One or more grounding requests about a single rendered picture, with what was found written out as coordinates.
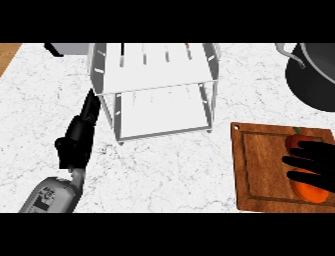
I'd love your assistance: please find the brown wooden cutting board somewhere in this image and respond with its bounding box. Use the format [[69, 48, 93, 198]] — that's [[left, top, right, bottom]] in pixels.
[[229, 121, 335, 214]]

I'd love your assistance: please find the orange squash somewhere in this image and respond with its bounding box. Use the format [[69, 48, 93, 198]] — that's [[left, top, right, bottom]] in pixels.
[[283, 126, 330, 204]]

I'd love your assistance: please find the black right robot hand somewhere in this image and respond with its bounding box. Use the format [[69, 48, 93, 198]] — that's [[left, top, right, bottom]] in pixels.
[[280, 140, 335, 200]]

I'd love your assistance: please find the dark grey cooking pot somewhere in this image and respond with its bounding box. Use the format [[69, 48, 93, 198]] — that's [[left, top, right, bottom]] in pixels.
[[273, 43, 335, 113]]

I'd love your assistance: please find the grey box-shaped appliance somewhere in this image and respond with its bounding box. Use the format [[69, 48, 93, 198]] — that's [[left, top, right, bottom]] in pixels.
[[43, 43, 93, 58]]

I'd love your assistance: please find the white tiered wire basket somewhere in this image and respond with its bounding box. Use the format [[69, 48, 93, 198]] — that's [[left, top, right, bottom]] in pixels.
[[85, 43, 223, 146]]

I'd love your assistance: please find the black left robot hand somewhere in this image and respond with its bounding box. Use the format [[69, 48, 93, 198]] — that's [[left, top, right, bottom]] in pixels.
[[53, 88, 102, 170]]

